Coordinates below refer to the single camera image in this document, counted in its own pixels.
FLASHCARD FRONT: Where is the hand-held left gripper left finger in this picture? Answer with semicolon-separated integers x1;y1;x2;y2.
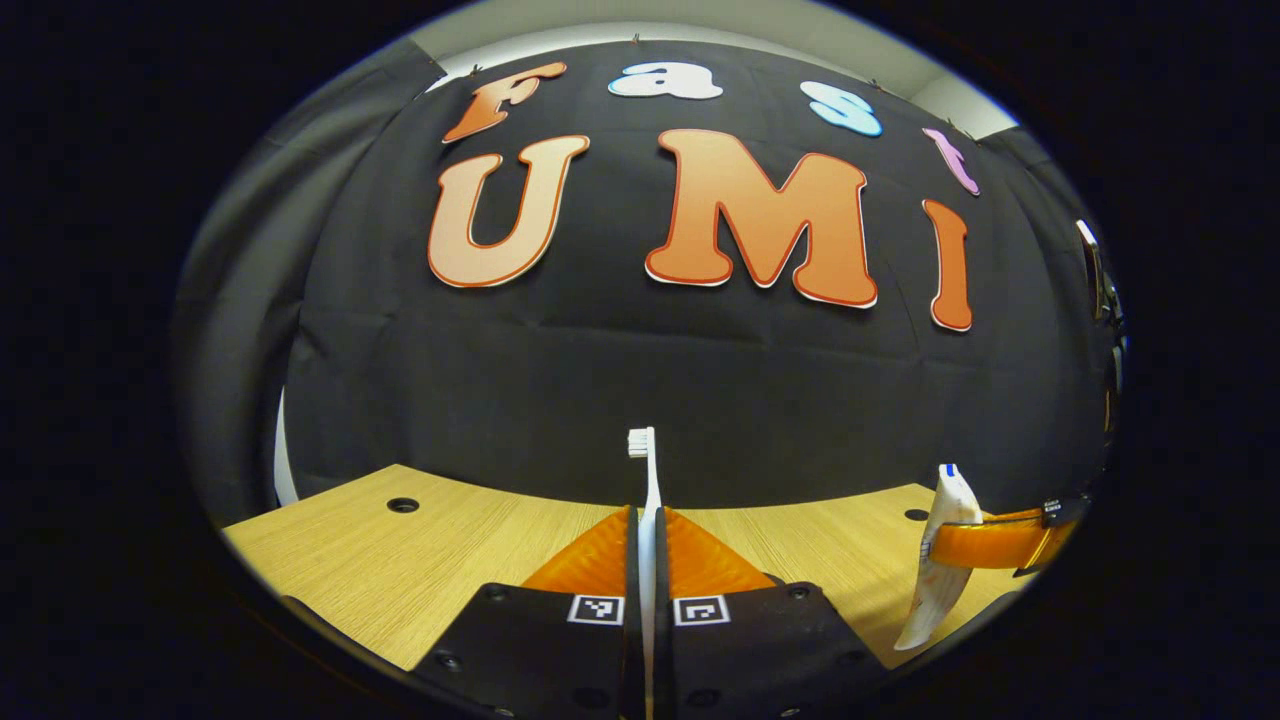
410;504;642;720

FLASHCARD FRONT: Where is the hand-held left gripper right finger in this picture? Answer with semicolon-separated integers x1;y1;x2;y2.
654;506;893;720

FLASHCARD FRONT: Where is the white toothpaste tube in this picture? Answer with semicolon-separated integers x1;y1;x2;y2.
893;463;985;653

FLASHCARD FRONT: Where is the white toothbrush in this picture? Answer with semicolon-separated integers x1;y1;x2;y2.
626;426;667;720

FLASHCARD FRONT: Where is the black backdrop cloth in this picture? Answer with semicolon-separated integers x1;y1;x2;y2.
172;38;1129;526

